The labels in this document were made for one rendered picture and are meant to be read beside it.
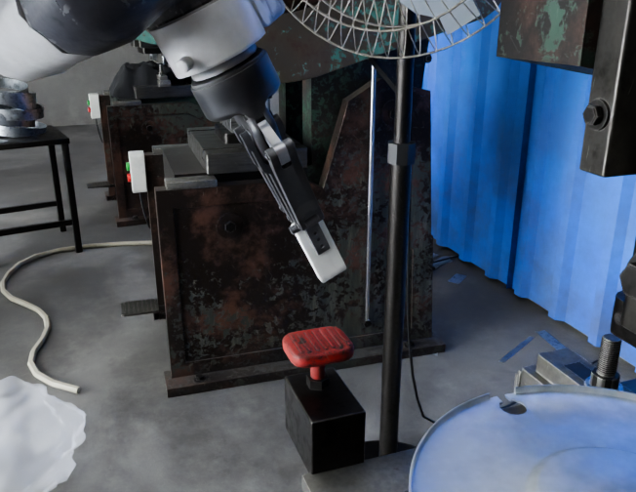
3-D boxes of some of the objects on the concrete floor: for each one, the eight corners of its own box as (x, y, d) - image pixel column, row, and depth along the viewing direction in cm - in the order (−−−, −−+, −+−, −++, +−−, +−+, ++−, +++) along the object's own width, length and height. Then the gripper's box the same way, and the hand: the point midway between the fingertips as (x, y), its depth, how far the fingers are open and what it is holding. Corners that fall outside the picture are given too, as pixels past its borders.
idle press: (133, 447, 173) (34, -390, 113) (121, 299, 261) (62, -217, 201) (611, 359, 216) (723, -281, 156) (461, 257, 305) (497, -178, 245)
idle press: (99, 242, 323) (49, -165, 263) (84, 193, 408) (44, -123, 348) (375, 208, 378) (386, -135, 318) (311, 171, 464) (310, -105, 404)
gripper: (177, 76, 63) (284, 269, 73) (200, 93, 51) (323, 319, 62) (245, 39, 64) (340, 235, 74) (282, 48, 52) (389, 278, 63)
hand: (319, 247), depth 67 cm, fingers closed
